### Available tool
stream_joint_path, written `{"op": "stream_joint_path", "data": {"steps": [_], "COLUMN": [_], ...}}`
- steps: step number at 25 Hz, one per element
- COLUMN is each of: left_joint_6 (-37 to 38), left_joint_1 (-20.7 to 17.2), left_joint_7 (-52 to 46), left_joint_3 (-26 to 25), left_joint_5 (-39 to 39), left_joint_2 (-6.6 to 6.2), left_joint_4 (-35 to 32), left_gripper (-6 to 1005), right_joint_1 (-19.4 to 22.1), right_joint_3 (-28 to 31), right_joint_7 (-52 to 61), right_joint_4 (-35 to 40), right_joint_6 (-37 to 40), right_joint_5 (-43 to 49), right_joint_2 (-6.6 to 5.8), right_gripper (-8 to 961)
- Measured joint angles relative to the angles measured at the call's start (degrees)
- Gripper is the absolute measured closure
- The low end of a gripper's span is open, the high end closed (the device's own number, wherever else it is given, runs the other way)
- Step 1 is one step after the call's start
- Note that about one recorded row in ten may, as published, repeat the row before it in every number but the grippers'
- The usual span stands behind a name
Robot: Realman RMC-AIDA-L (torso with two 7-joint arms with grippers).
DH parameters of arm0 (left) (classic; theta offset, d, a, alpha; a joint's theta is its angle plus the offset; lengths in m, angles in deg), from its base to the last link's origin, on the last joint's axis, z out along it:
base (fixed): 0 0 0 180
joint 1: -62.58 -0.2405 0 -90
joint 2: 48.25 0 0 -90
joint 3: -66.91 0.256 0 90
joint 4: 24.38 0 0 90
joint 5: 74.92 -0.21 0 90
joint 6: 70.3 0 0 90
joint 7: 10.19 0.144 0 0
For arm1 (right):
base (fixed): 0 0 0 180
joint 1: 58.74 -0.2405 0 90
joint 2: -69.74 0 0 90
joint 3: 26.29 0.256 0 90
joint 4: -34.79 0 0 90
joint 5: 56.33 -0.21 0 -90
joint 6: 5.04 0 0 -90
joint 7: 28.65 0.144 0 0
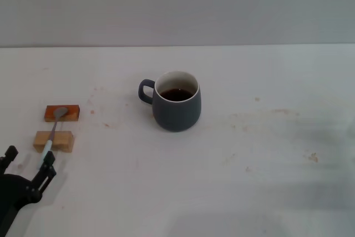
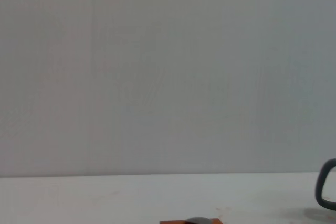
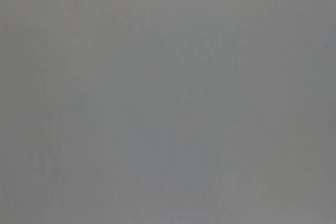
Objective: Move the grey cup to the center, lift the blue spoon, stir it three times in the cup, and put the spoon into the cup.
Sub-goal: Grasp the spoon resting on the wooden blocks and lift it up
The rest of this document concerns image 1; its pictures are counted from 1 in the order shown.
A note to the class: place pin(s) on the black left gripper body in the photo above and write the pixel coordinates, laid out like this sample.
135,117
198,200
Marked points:
12,192

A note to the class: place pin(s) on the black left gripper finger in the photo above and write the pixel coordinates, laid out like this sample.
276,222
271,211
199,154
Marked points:
41,181
10,156

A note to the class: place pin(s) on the dark grey ceramic mug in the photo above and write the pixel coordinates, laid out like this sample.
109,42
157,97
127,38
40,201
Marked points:
176,115

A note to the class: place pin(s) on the light wooden block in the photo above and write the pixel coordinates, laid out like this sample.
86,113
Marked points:
63,138

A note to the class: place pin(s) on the dark orange wooden block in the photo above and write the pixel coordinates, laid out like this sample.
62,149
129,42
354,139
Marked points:
72,112

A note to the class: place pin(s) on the dark coffee liquid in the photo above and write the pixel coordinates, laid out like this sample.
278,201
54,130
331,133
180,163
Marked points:
176,95

